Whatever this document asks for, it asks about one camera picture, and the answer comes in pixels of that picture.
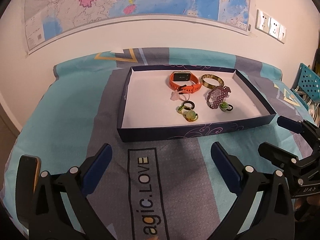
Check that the black smartphone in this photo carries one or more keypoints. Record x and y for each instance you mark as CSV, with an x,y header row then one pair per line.
x,y
26,181

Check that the teal perforated basket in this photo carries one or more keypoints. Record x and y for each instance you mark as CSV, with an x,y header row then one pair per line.
x,y
308,82

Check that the green bead chain jewelry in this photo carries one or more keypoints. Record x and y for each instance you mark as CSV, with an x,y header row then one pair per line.
x,y
182,109

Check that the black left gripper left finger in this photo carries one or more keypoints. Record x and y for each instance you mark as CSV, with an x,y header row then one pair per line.
x,y
49,218

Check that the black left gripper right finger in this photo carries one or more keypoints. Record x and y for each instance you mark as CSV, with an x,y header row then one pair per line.
x,y
274,218

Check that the white wall socket panel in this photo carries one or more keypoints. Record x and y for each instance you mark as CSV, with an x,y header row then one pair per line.
x,y
270,26

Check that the teal grey bed sheet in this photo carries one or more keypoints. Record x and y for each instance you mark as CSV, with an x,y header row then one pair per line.
x,y
161,180

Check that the dark blue shallow box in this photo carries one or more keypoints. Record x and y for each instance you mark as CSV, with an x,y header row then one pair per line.
x,y
187,104

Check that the right hand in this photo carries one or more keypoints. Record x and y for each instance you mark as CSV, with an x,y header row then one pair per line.
x,y
304,204

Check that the tortoiseshell bangle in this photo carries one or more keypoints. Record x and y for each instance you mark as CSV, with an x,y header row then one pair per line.
x,y
211,81

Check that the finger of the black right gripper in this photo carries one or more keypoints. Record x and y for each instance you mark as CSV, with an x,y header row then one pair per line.
x,y
279,157
291,125

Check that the orange smart watch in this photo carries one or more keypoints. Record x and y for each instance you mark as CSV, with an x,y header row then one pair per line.
x,y
184,81

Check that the colourful wall map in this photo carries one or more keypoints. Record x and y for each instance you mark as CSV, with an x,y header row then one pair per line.
x,y
48,20

